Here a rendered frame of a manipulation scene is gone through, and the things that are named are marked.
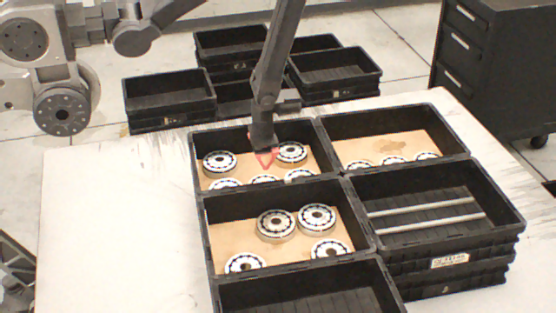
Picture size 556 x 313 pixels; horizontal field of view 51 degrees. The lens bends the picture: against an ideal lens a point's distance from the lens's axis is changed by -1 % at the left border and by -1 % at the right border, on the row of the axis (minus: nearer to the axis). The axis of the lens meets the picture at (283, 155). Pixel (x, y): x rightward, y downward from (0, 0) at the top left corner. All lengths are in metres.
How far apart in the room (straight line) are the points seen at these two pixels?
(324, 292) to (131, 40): 0.73
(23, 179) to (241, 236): 1.96
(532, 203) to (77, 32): 1.46
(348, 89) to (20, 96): 1.59
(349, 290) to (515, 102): 1.94
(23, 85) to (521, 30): 2.17
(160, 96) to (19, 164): 0.98
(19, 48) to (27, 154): 2.32
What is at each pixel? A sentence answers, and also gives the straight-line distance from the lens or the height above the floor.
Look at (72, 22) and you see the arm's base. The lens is 1.21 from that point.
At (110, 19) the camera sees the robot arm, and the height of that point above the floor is 1.47.
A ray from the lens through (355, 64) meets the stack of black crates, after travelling 3.09.
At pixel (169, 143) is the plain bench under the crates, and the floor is 0.70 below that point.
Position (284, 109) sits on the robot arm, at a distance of 1.51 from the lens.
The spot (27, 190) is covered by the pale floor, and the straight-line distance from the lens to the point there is 3.26.
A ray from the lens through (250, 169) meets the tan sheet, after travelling 1.78.
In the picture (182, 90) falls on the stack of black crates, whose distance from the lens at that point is 2.88.
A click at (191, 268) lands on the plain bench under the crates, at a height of 0.70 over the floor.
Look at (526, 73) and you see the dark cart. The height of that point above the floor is 0.54.
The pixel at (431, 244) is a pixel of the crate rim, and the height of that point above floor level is 0.92.
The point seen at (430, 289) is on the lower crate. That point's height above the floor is 0.75.
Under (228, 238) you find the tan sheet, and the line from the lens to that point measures 1.57.
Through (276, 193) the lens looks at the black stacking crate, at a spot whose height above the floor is 0.91.
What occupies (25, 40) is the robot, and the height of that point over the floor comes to 1.45.
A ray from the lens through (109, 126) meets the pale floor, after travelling 3.60.
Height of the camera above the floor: 1.94
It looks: 37 degrees down
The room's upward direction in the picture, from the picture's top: straight up
